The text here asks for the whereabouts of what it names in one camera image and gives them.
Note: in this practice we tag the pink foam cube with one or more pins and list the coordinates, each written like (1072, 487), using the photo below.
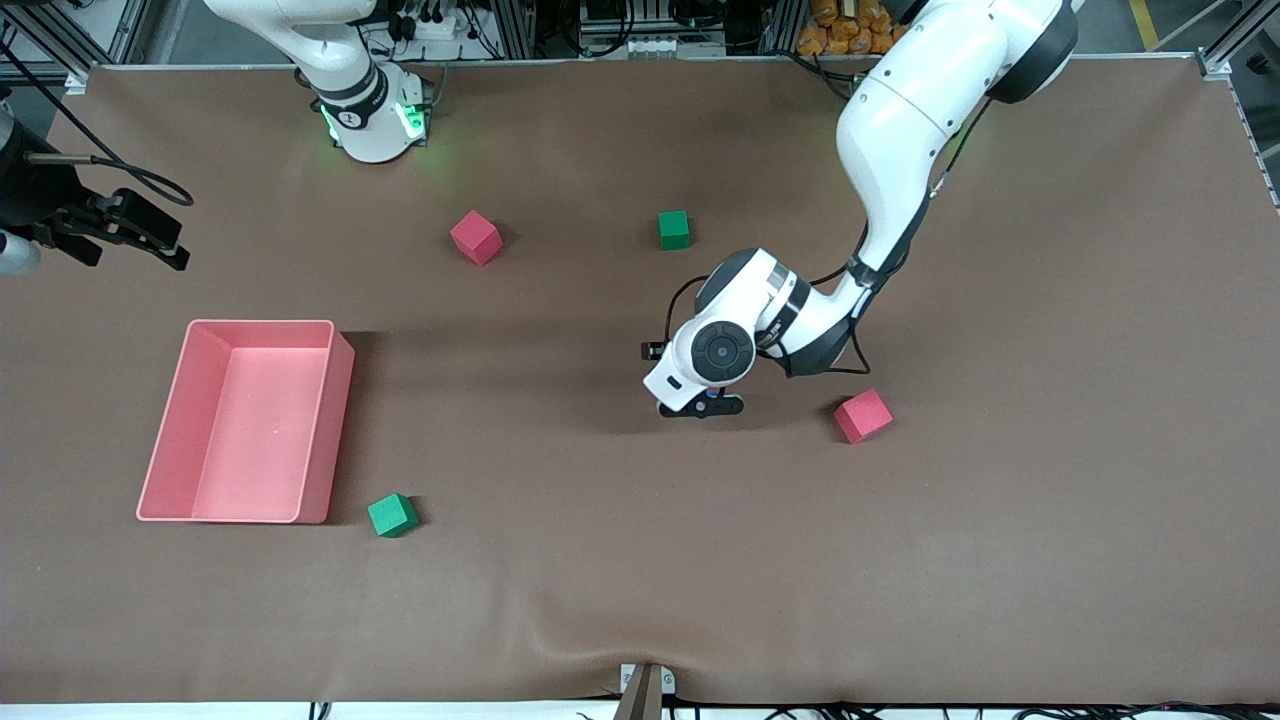
(863, 416)
(476, 238)

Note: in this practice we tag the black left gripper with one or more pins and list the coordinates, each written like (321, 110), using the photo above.
(647, 350)

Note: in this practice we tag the green foam cube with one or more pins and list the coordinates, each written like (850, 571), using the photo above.
(674, 230)
(392, 515)

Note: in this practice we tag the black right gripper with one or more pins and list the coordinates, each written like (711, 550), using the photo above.
(40, 196)

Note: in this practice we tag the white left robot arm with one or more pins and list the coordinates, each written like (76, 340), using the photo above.
(900, 130)

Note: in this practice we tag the white power strip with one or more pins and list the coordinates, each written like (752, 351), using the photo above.
(430, 28)

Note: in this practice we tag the pink plastic bin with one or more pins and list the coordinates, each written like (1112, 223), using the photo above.
(200, 480)

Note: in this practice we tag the pile of orange objects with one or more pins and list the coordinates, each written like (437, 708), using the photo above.
(835, 35)

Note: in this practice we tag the aluminium frame profile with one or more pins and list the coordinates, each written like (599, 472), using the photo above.
(1225, 45)
(100, 50)

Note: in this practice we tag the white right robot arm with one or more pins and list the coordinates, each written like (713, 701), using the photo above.
(370, 130)

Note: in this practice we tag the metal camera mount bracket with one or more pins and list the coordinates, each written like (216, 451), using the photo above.
(645, 695)

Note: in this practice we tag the brown table mat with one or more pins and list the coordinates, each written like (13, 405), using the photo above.
(640, 560)

